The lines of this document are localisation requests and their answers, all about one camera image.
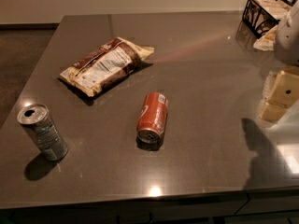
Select black wire basket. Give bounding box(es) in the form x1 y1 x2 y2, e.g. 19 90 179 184
242 0 292 38

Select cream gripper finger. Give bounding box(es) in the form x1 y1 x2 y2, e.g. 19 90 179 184
259 103 287 123

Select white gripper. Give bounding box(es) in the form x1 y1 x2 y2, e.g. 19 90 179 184
268 0 299 108

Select white napkins in basket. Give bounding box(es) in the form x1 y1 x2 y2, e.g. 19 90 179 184
251 0 291 51

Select red coke can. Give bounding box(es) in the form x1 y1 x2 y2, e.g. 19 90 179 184
136 92 168 144

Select brown and white chip bag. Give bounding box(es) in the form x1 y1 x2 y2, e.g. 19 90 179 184
59 37 154 97

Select silver energy drink can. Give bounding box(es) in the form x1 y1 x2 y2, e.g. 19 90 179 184
17 104 68 161

